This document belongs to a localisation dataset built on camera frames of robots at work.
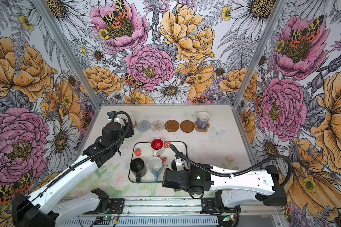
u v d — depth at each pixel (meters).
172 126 1.08
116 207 0.73
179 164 0.61
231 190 0.59
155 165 0.85
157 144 0.94
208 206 0.73
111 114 0.64
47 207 0.40
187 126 1.07
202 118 1.06
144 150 0.95
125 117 0.59
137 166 0.85
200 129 1.05
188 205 0.76
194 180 0.43
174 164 0.81
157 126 1.08
